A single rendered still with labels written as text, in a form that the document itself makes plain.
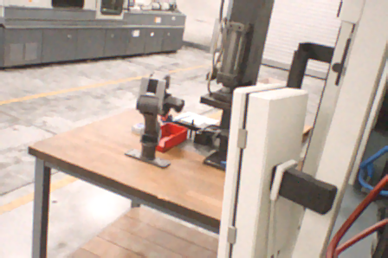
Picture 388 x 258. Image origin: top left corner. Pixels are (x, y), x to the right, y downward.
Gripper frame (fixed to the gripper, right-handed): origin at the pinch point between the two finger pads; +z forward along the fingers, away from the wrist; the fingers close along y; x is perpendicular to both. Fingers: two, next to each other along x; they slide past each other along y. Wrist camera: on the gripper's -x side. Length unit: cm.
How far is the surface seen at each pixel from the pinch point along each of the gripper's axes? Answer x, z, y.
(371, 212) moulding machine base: -95, -5, -16
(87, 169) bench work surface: 8.5, -11.6, -45.0
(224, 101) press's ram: -21.9, -0.8, 20.5
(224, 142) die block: -26.8, 14.4, 9.0
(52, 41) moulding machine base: 399, 253, 286
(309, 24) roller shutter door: 74, 471, 816
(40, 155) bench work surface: 32, -10, -46
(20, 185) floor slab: 132, 115, -14
